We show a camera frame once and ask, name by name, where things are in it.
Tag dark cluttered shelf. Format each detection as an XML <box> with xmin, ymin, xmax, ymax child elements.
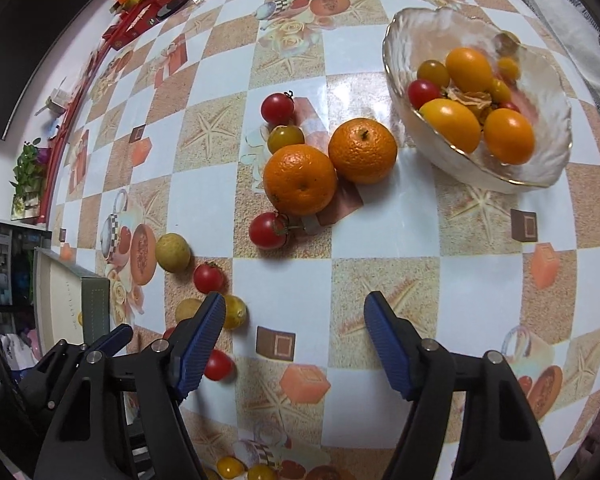
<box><xmin>0</xmin><ymin>217</ymin><xmax>43</xmax><ymax>376</ymax></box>

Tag potted flower plant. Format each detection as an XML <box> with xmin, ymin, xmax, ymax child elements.
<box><xmin>10</xmin><ymin>137</ymin><xmax>56</xmax><ymax>221</ymax></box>

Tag green cardboard box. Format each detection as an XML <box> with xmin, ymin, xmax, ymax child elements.
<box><xmin>32</xmin><ymin>247</ymin><xmax>112</xmax><ymax>357</ymax></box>

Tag dried orange fruit husk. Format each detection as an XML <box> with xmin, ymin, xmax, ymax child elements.
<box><xmin>442</xmin><ymin>86</ymin><xmax>495</xmax><ymax>118</ymax></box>

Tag small orange cherry tomato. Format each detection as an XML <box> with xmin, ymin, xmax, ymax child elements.
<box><xmin>489</xmin><ymin>78</ymin><xmax>513</xmax><ymax>105</ymax></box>
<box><xmin>496</xmin><ymin>56</ymin><xmax>521</xmax><ymax>82</ymax></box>

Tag red packages pile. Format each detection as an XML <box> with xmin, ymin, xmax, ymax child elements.
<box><xmin>101</xmin><ymin>0</ymin><xmax>204</xmax><ymax>52</ymax></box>

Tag checkered printed tablecloth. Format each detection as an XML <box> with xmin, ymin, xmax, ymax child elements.
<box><xmin>45</xmin><ymin>0</ymin><xmax>600</xmax><ymax>480</ymax></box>

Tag orange mandarin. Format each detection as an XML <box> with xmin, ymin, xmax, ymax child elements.
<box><xmin>328</xmin><ymin>117</ymin><xmax>398</xmax><ymax>185</ymax></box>
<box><xmin>263</xmin><ymin>144</ymin><xmax>339</xmax><ymax>217</ymax></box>

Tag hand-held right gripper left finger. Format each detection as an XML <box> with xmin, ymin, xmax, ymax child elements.
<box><xmin>34</xmin><ymin>291</ymin><xmax>227</xmax><ymax>480</ymax></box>

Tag brown round fruit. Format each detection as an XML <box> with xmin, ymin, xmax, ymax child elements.
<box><xmin>495</xmin><ymin>31</ymin><xmax>523</xmax><ymax>58</ymax></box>

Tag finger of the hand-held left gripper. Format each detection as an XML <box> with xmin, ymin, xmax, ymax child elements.
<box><xmin>86</xmin><ymin>323</ymin><xmax>134</xmax><ymax>361</ymax></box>
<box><xmin>16</xmin><ymin>339</ymin><xmax>84</xmax><ymax>413</ymax></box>

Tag red cherry tomato with stem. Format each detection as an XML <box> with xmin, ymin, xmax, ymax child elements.
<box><xmin>248</xmin><ymin>211</ymin><xmax>292</xmax><ymax>251</ymax></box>

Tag clear glass bowl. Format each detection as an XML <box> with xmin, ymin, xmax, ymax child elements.
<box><xmin>382</xmin><ymin>7</ymin><xmax>574</xmax><ymax>195</ymax></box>

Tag fruits inside bowl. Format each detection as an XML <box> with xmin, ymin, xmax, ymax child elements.
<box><xmin>418</xmin><ymin>98</ymin><xmax>482</xmax><ymax>154</ymax></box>

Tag yellow-green cherry tomato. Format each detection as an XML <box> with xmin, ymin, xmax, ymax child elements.
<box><xmin>267</xmin><ymin>125</ymin><xmax>306</xmax><ymax>155</ymax></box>

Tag pale yellow-green round fruit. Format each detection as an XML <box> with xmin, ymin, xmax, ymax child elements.
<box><xmin>155</xmin><ymin>233</ymin><xmax>191</xmax><ymax>273</ymax></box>

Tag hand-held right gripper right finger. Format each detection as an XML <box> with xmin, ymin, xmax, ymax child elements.
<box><xmin>363</xmin><ymin>290</ymin><xmax>557</xmax><ymax>480</ymax></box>

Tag orange kumquat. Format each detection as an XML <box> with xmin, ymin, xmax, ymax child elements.
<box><xmin>483</xmin><ymin>108</ymin><xmax>536</xmax><ymax>165</ymax></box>
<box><xmin>445</xmin><ymin>47</ymin><xmax>496</xmax><ymax>93</ymax></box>

